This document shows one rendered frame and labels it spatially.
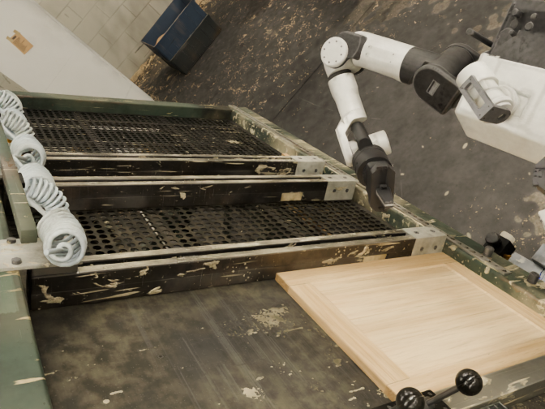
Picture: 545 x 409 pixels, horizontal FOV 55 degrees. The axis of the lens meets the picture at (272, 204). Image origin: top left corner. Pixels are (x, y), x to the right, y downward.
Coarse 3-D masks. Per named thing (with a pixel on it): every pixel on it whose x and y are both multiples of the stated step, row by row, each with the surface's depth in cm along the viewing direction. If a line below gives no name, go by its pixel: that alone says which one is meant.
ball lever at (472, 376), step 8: (464, 368) 76; (456, 376) 75; (464, 376) 74; (472, 376) 74; (480, 376) 75; (456, 384) 75; (464, 384) 74; (472, 384) 73; (480, 384) 74; (448, 392) 78; (456, 392) 77; (464, 392) 74; (472, 392) 73; (432, 400) 80; (440, 400) 79; (424, 408) 81; (432, 408) 82
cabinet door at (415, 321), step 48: (288, 288) 115; (336, 288) 118; (384, 288) 123; (432, 288) 127; (480, 288) 132; (336, 336) 101; (384, 336) 104; (432, 336) 108; (480, 336) 111; (528, 336) 115; (384, 384) 90; (432, 384) 93
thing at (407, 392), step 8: (400, 392) 69; (408, 392) 68; (416, 392) 68; (400, 400) 68; (408, 400) 67; (416, 400) 67; (424, 400) 68; (392, 408) 71; (400, 408) 68; (408, 408) 67; (416, 408) 67
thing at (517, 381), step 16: (512, 368) 98; (528, 368) 99; (544, 368) 100; (496, 384) 93; (512, 384) 94; (528, 384) 94; (544, 384) 98; (448, 400) 86; (464, 400) 87; (480, 400) 88; (496, 400) 90; (512, 400) 93
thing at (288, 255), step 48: (48, 192) 88; (0, 240) 92; (288, 240) 124; (336, 240) 130; (384, 240) 135; (432, 240) 144; (48, 288) 92; (96, 288) 97; (144, 288) 103; (192, 288) 109
